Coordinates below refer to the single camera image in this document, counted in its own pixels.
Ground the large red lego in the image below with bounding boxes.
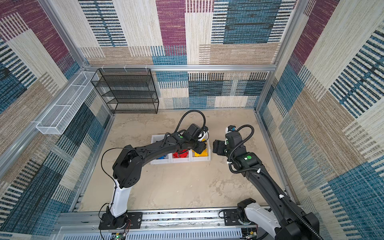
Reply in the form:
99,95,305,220
173,150,189,159

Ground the blue lego pair back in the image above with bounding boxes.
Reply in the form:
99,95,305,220
157,155,168,160

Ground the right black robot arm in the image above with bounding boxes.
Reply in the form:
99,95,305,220
213,125,322,240

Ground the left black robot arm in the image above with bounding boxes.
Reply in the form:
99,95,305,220
103,124,209,222

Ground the right white bin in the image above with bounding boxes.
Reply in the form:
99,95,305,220
190,132,211,162

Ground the white bin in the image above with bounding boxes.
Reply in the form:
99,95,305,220
190,132,211,162
171,150,190,163
149,133,172,165

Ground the yellow lego front right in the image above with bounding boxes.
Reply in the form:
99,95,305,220
194,149,209,158

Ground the middle white bin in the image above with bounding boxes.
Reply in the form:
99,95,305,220
171,150,190,163

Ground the left white bin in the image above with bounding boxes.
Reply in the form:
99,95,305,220
149,133,172,165

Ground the black wire shelf rack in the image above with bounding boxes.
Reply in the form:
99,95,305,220
91,68,160,114

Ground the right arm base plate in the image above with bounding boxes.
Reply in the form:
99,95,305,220
219,208,251,226

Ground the aluminium front rail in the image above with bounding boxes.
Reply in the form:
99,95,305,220
50,206,271,240

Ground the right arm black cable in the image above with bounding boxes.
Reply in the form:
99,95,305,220
226,124,325,240

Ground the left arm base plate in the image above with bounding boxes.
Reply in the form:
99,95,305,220
99,212,143,230

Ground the white wire mesh basket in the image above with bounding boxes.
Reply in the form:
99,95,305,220
36,72,95,135

